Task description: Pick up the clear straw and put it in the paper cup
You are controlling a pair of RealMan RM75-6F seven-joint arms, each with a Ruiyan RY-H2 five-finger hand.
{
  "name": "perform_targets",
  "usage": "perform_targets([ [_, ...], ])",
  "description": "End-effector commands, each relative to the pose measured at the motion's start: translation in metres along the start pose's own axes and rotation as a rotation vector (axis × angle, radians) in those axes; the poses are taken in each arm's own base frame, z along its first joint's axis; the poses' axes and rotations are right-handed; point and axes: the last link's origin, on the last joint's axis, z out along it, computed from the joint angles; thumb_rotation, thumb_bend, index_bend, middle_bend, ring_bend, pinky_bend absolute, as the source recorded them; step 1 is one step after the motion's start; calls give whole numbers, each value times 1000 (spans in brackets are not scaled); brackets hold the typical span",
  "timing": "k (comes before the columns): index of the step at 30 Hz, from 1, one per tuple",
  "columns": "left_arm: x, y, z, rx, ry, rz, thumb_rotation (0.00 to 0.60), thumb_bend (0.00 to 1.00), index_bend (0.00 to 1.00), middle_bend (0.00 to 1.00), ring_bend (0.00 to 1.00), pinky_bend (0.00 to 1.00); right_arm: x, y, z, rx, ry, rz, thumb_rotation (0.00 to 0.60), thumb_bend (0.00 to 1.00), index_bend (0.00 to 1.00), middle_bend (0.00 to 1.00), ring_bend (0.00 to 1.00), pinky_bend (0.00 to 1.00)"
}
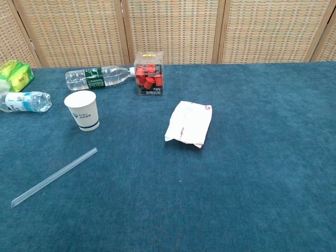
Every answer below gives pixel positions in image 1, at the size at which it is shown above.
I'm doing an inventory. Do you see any yellow green snack bag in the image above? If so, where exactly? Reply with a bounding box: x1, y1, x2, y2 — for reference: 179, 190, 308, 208
0, 59, 35, 93

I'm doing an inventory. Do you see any clear plastic straw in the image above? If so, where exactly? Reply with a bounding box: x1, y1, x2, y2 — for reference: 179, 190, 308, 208
10, 148, 98, 208

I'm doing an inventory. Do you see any white red tissue pack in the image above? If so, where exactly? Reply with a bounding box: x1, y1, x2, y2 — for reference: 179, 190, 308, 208
164, 100, 213, 149

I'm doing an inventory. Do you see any clear box of red plugs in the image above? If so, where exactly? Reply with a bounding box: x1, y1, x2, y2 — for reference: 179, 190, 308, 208
133, 51, 165, 97

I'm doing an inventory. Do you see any green label water bottle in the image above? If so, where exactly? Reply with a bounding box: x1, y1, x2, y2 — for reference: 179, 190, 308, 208
65, 66, 135, 91

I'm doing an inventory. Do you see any woven folding screen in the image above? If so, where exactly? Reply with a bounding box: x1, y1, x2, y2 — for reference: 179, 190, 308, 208
0, 0, 336, 69

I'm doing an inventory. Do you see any blue label water bottle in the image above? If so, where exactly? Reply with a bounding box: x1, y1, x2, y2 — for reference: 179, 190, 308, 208
0, 91, 53, 113

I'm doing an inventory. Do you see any white paper cup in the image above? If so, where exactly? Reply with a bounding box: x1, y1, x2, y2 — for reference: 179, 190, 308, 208
64, 90, 101, 132

